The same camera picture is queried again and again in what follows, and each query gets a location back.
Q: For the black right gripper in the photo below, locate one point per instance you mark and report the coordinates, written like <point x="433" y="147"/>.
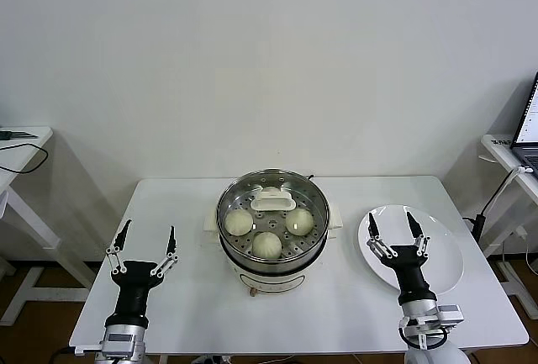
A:
<point x="409" y="273"/>

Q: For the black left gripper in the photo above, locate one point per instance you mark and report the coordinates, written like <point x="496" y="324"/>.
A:
<point x="133" y="292"/>

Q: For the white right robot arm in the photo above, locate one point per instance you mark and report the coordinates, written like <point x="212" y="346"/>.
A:
<point x="433" y="339"/>

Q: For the stainless steel steamer basket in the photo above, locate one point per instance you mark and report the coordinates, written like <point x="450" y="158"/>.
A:
<point x="235" y="250"/>

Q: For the steel steamer pot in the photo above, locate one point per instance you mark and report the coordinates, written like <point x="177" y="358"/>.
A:
<point x="269" y="282"/>

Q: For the white round plate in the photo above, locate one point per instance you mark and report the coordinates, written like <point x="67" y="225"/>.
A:
<point x="441" y="263"/>

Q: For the grey open laptop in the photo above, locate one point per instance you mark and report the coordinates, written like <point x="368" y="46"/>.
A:
<point x="527" y="116"/>

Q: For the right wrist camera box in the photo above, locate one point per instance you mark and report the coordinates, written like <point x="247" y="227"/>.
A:
<point x="452" y="314"/>

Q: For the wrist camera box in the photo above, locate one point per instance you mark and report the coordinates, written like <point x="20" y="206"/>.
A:
<point x="452" y="314"/>
<point x="86" y="351"/>

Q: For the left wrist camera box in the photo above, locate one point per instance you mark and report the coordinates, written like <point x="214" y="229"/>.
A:
<point x="86" y="351"/>

